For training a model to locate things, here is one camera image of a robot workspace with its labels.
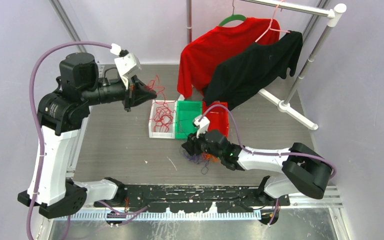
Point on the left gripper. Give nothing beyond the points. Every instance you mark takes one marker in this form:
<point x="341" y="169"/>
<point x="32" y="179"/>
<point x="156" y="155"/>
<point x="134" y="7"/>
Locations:
<point x="136" y="92"/>

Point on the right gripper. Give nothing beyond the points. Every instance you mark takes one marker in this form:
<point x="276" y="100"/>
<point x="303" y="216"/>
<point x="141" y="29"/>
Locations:
<point x="192" y="142"/>

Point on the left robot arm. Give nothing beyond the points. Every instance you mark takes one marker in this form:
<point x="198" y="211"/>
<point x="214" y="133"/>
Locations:
<point x="61" y="114"/>

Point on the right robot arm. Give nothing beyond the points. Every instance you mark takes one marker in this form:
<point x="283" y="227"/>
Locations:
<point x="297" y="169"/>

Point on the red plastic bin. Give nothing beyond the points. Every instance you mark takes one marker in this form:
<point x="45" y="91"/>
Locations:
<point x="218" y="120"/>

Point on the green plastic bin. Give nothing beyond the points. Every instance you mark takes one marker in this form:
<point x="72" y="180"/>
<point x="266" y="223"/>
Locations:
<point x="186" y="111"/>

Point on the white plastic bin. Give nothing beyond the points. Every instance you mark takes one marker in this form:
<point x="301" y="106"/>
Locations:
<point x="162" y="117"/>

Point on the red t-shirt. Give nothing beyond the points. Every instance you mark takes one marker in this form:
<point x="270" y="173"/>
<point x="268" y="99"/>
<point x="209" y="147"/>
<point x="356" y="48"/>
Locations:
<point x="199" y="59"/>

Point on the black t-shirt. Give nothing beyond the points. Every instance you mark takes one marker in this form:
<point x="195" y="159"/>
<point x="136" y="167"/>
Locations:
<point x="242" y="76"/>

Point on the white clothes rack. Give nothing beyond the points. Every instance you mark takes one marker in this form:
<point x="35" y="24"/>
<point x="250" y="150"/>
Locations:
<point x="333" y="17"/>

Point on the green clothes hanger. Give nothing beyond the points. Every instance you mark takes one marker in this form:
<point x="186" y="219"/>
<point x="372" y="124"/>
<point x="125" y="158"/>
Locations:
<point x="232" y="17"/>

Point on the pink clothes hanger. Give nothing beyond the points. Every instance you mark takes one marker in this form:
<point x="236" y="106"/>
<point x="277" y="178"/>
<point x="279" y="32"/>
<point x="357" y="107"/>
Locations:
<point x="270" y="28"/>

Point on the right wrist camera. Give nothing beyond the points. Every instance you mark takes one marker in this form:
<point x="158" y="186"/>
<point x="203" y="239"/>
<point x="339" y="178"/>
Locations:
<point x="202" y="124"/>

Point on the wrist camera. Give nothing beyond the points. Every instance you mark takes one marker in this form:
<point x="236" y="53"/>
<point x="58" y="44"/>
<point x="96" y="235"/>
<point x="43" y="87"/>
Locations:
<point x="127" y="66"/>
<point x="202" y="124"/>

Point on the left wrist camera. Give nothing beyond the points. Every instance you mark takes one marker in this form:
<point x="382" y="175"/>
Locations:
<point x="127" y="66"/>

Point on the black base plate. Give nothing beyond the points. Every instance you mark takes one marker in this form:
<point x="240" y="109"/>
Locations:
<point x="191" y="198"/>

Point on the white cable duct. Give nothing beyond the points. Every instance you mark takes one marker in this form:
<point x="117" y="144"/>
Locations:
<point x="212" y="215"/>

